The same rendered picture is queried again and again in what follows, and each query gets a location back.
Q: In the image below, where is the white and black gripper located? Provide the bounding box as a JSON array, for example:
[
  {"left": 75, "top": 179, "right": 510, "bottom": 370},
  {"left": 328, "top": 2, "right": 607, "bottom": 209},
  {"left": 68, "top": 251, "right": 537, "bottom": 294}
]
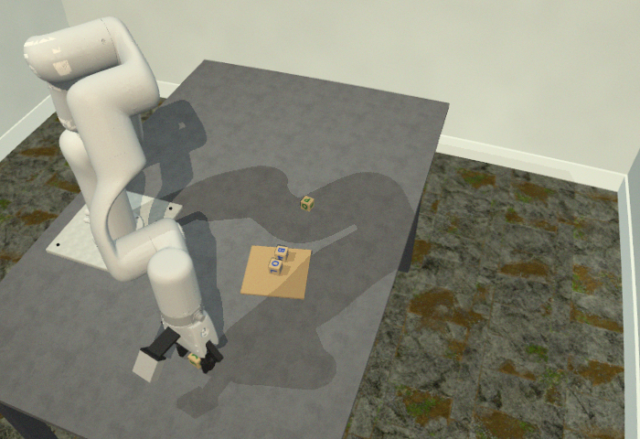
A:
[{"left": 161, "top": 306, "right": 223, "bottom": 374}]

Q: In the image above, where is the wooden letter block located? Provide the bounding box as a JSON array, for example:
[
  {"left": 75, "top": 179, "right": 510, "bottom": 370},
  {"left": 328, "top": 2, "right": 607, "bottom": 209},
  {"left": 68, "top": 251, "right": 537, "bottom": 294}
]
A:
[
  {"left": 187, "top": 352, "right": 201, "bottom": 369},
  {"left": 301, "top": 196, "right": 315, "bottom": 211},
  {"left": 268, "top": 259, "right": 283, "bottom": 275},
  {"left": 275, "top": 246, "right": 289, "bottom": 262}
]

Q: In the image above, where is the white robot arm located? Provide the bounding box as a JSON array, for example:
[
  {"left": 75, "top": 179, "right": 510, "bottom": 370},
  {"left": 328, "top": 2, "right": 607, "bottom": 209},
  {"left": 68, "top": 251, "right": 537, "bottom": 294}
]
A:
[{"left": 23, "top": 16, "right": 205, "bottom": 382}]

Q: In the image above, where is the tan flat mat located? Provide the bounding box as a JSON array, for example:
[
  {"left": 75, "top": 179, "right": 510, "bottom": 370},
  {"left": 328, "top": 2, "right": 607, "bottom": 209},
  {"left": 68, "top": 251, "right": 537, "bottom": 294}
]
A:
[{"left": 240, "top": 245, "right": 312, "bottom": 299}]

